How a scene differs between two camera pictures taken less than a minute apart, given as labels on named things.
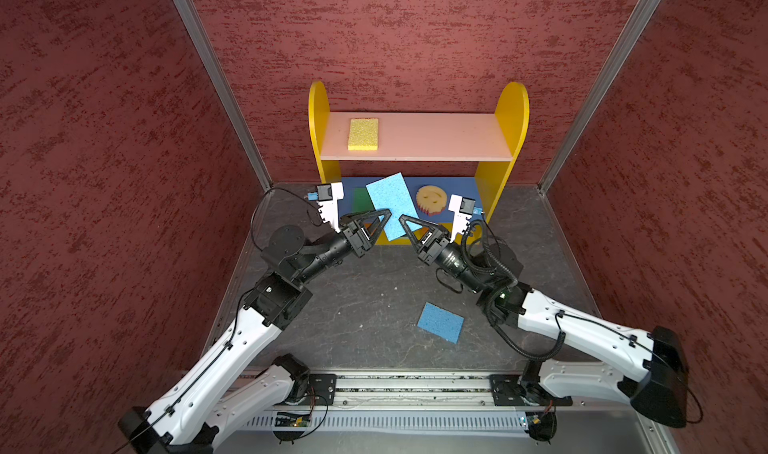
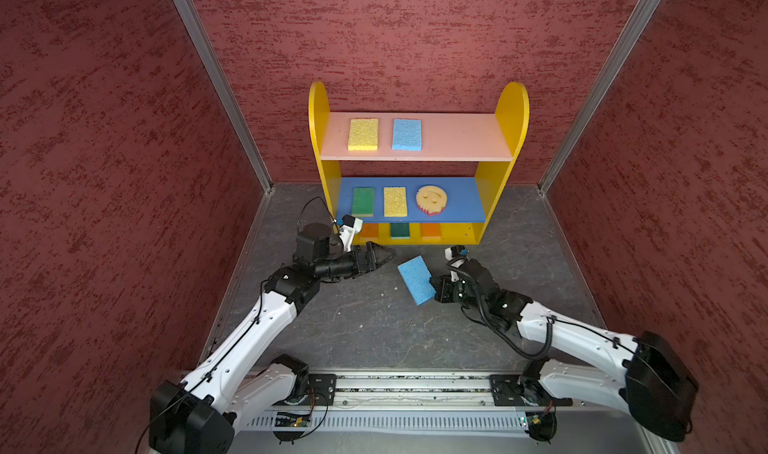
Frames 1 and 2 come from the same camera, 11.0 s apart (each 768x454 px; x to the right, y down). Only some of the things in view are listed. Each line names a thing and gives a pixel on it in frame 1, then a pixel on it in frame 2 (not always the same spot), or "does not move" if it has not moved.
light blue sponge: [441, 322] → [417, 278]
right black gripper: [431, 251] → [442, 294]
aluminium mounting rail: [413, 388] does not move
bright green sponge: [361, 202] does not move
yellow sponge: [363, 134] does not move
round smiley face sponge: [431, 199] does not move
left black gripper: [358, 237] → [371, 247]
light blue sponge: [391, 194] → [407, 134]
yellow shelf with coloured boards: [402, 171] does not move
